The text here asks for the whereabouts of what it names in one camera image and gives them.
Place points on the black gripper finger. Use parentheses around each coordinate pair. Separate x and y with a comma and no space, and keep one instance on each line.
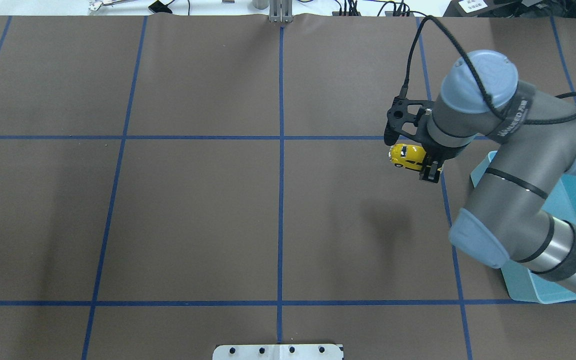
(431,170)

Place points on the yellow beetle toy car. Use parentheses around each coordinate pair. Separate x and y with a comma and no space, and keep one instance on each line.
(407,156)

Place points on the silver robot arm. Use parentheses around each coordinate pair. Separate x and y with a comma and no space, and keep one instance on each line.
(483,95)

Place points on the light blue plastic bin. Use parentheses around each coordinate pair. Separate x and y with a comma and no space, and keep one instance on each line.
(503,219)

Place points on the aluminium frame post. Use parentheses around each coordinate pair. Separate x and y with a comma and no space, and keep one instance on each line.
(281,11)

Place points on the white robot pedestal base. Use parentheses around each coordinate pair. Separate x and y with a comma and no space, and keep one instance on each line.
(304,351)

